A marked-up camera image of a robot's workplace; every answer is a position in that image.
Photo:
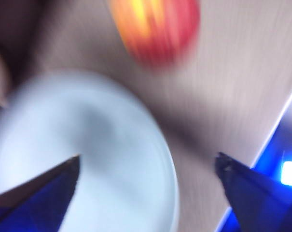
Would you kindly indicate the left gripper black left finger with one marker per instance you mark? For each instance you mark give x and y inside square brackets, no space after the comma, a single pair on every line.
[39,205]

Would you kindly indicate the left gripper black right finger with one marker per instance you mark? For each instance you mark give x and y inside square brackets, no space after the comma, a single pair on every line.
[256,200]

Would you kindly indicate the blue plate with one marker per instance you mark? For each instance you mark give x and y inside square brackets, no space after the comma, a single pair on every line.
[124,145]

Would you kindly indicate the red apple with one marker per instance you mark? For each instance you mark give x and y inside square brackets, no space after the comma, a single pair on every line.
[160,31]

